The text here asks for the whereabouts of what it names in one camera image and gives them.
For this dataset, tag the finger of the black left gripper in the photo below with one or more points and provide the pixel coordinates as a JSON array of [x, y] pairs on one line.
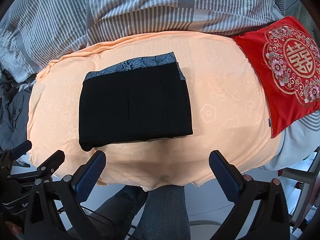
[[9, 157], [49, 166]]

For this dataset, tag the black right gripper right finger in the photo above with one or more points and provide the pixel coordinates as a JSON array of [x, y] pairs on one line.
[[271, 219]]

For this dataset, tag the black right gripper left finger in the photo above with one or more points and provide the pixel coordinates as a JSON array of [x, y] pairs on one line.
[[42, 220]]

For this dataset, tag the black pants patterned waistband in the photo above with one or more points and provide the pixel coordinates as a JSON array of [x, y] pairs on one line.
[[140, 99]]

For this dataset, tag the dark grey jacket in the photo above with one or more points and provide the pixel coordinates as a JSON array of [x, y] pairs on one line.
[[14, 112]]

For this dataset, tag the person's legs in jeans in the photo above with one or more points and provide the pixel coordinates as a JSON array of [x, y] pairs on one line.
[[164, 214]]

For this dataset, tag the peach orange blanket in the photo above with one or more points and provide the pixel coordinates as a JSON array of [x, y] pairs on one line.
[[228, 106]]

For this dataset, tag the grey striped duvet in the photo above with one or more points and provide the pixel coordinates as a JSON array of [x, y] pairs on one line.
[[34, 32]]

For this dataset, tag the red embroidered cushion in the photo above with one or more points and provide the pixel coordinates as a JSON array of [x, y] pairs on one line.
[[285, 59]]

